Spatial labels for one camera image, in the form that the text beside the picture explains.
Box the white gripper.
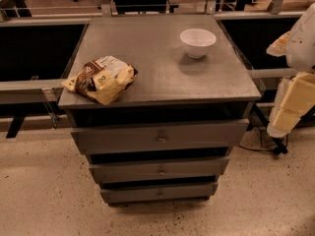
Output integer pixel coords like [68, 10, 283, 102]
[267, 31, 315, 138]

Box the grey top drawer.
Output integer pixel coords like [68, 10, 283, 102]
[71, 119, 249, 154]

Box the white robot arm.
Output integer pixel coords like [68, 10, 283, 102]
[267, 4, 315, 138]

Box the grey wooden drawer cabinet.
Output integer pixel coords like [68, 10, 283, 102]
[58, 14, 262, 207]

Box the grey bottom drawer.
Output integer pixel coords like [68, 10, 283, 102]
[100, 182, 218, 205]

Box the white ceramic bowl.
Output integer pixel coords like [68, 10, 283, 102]
[180, 29, 217, 58]

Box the yellow brown snack bag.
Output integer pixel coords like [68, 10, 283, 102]
[62, 56, 138, 105]

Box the black floor cable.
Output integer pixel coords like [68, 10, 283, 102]
[238, 105, 289, 155]

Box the grey metal railing frame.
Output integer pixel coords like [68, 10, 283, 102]
[0, 0, 315, 140]

